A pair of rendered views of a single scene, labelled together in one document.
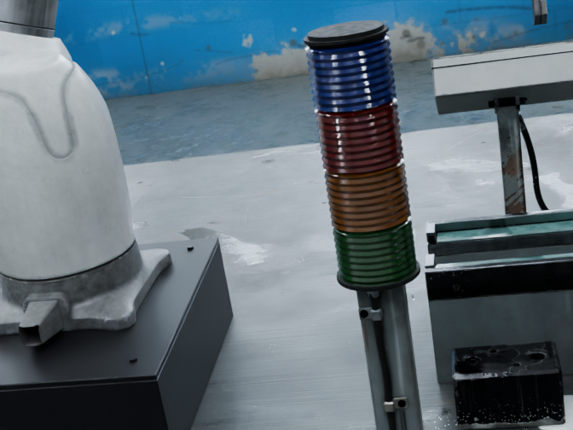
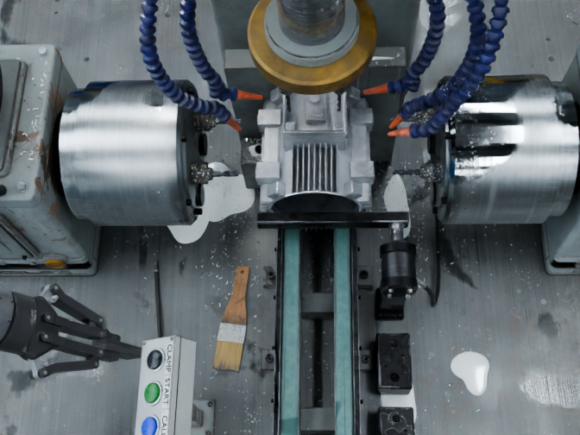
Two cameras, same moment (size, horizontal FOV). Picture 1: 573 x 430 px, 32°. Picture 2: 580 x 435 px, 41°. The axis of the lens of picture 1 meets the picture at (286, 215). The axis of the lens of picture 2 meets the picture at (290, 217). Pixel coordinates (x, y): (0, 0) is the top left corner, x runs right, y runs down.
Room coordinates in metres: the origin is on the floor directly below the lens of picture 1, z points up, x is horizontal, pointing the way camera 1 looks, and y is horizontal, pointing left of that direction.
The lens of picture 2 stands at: (0.99, -0.04, 2.24)
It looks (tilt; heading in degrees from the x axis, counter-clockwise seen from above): 67 degrees down; 266
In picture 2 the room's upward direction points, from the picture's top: 7 degrees counter-clockwise
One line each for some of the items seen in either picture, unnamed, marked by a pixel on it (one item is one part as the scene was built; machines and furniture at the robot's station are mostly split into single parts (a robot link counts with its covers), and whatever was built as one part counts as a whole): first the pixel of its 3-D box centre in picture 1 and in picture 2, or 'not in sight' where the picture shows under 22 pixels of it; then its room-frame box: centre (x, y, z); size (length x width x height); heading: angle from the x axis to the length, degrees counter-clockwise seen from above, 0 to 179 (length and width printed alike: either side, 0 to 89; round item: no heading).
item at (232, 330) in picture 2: not in sight; (235, 318); (1.08, -0.46, 0.80); 0.21 x 0.05 x 0.01; 71
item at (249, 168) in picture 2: not in sight; (261, 162); (0.98, -0.74, 0.86); 0.07 x 0.06 x 0.12; 168
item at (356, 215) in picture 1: (367, 190); not in sight; (0.70, -0.06, 1.10); 0.06 x 0.06 x 0.04
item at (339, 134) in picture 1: (359, 131); not in sight; (0.70, -0.06, 1.14); 0.06 x 0.06 x 0.04
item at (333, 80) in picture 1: (350, 71); not in sight; (0.70, -0.06, 1.19); 0.06 x 0.06 x 0.04
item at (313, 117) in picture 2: not in sight; (314, 110); (0.88, -0.69, 1.11); 0.12 x 0.11 x 0.07; 78
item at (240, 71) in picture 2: not in sight; (316, 93); (0.85, -0.80, 0.97); 0.30 x 0.11 x 0.34; 168
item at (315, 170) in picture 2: not in sight; (315, 158); (0.89, -0.65, 1.01); 0.20 x 0.19 x 0.19; 78
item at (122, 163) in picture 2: not in sight; (111, 154); (1.23, -0.72, 1.04); 0.37 x 0.25 x 0.25; 168
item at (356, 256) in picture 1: (374, 246); not in sight; (0.70, -0.06, 1.05); 0.06 x 0.06 x 0.04
